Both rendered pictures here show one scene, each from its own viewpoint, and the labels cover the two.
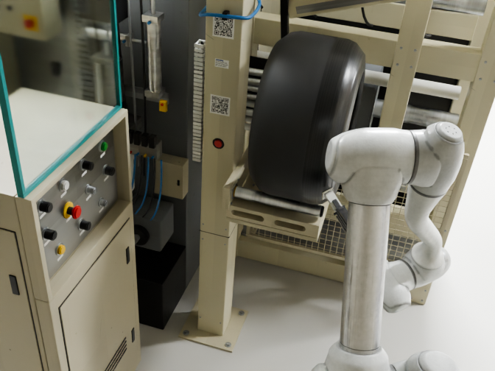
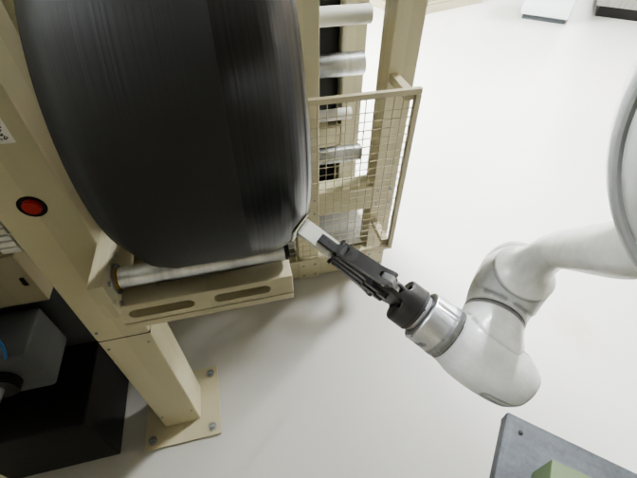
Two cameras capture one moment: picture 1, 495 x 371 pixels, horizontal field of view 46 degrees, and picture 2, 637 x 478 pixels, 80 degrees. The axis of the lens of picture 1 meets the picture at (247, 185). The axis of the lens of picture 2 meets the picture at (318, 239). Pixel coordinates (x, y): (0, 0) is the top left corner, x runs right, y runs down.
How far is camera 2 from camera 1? 1.40 m
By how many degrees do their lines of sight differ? 24
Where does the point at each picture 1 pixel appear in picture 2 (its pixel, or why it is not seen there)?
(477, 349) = (446, 286)
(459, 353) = not seen: hidden behind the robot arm
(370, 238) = not seen: outside the picture
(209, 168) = (46, 255)
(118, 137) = not seen: outside the picture
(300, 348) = (294, 380)
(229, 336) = (209, 413)
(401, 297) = (532, 379)
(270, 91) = (54, 19)
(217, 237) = (131, 339)
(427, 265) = (542, 294)
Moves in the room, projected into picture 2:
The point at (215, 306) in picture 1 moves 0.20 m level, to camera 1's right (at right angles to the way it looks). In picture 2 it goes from (175, 401) to (232, 375)
